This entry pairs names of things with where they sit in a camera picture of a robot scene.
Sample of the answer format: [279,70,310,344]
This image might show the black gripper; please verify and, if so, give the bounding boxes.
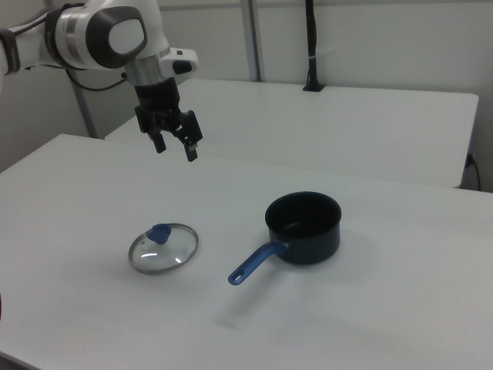
[133,76,204,163]

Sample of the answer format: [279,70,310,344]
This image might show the glass lid with blue knob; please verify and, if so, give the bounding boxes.
[128,222,200,276]

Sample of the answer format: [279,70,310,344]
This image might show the white rectangular table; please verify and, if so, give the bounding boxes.
[104,79,480,190]

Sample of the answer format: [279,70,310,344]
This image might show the black pole with base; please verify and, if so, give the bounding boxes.
[302,0,327,93]

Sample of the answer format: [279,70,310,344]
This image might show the grey slim partition post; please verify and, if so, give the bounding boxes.
[68,69,98,140]

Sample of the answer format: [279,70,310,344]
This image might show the grey wide partition post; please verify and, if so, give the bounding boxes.
[241,0,263,83]

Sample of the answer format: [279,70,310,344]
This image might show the dark saucepan with blue handle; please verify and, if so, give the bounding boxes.
[227,191,343,287]

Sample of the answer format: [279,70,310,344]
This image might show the black cable at table edge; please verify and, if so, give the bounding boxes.
[467,153,482,192]

